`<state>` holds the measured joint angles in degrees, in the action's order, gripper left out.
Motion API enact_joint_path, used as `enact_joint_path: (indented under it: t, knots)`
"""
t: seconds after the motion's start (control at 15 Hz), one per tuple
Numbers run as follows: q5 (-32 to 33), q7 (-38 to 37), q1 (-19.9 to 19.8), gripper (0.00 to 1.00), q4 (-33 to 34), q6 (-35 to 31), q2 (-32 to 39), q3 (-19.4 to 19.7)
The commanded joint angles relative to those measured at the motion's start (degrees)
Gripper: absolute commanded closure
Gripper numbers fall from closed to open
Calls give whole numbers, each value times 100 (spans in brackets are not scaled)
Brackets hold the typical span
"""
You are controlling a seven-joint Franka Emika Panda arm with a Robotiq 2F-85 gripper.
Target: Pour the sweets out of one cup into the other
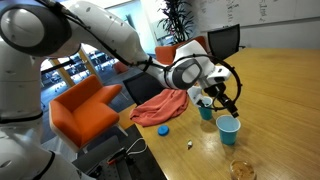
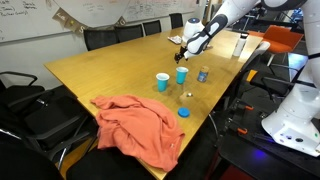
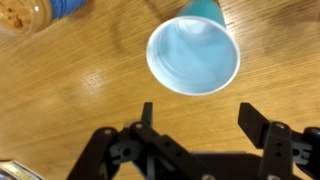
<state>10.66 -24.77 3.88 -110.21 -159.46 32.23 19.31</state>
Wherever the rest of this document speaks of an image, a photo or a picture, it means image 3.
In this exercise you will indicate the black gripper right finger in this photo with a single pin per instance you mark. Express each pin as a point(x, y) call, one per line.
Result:
point(280, 150)

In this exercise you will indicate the peanut butter jar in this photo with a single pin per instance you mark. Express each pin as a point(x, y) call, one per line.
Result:
point(20, 16)

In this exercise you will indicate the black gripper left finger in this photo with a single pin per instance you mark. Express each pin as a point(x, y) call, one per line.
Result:
point(146, 146)

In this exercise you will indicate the blue plastic cup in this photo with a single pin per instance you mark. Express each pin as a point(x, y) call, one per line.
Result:
point(193, 56)

